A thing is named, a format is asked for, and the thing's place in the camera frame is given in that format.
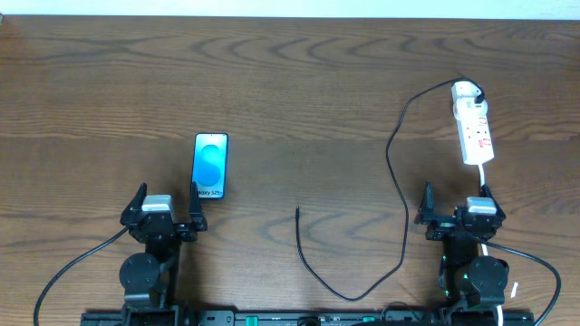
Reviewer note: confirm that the blue Samsung Galaxy smartphone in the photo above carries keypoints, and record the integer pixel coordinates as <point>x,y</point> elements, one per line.
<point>209,167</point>

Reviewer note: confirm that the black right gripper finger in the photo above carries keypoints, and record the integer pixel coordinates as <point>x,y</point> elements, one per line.
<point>486,193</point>
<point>427,203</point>

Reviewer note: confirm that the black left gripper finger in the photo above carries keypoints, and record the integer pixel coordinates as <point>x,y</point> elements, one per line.
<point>134,207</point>
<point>195,211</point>

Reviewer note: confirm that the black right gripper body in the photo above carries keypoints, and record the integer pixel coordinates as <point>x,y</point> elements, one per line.
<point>456,224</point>

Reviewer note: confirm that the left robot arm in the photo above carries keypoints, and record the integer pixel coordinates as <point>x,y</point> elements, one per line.
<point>149,278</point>

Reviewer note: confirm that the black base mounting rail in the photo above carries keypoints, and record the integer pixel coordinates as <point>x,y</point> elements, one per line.
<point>229,318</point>

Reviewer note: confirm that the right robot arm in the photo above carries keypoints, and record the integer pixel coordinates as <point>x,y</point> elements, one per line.
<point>473,281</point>

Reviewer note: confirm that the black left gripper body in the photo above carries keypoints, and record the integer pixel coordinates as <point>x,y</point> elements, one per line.
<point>164,229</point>

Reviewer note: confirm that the white USB charger plug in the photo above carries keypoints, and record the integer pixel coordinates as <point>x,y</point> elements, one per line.
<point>467,89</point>

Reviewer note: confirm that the white power strip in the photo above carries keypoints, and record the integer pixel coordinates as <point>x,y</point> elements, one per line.
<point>473,129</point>

